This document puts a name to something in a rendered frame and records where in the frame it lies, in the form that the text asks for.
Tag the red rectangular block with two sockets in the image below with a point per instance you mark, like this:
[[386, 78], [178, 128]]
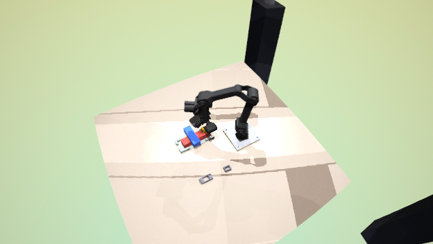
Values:
[[186, 143]]

